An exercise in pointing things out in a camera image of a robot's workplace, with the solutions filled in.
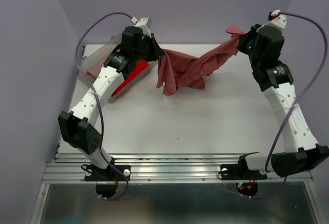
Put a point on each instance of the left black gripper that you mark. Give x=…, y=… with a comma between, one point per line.
x=157, y=51

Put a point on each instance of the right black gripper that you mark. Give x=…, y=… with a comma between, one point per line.
x=244, y=38

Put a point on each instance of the dusty red t shirt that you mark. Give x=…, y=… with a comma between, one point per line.
x=177, y=69

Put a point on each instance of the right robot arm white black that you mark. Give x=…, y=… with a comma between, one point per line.
x=302, y=152

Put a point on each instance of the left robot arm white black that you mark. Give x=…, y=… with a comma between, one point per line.
x=78, y=125

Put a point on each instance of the red rolled t shirt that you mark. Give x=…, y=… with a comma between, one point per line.
x=140, y=66

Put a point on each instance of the pink rolled mario t shirt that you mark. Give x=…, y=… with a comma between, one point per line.
x=94, y=71

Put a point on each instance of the clear plastic storage bin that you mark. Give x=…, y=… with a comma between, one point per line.
x=112, y=71

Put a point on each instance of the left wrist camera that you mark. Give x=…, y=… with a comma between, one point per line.
x=143, y=23

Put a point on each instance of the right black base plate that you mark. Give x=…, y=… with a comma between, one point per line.
x=239, y=172

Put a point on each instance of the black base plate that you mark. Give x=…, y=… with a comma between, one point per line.
x=239, y=172
x=95, y=174

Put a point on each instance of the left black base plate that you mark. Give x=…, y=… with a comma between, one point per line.
x=95, y=174

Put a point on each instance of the aluminium frame rail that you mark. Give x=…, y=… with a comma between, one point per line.
x=145, y=168

